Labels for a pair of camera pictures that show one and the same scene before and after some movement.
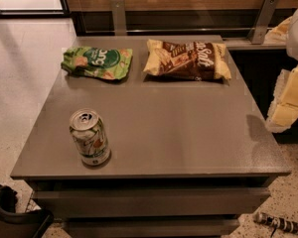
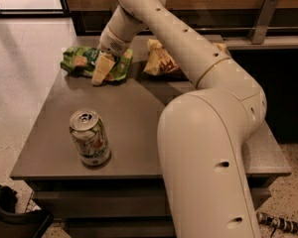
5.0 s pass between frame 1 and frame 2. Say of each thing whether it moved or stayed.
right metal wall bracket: stayed
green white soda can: stayed
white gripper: moved
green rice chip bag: stayed
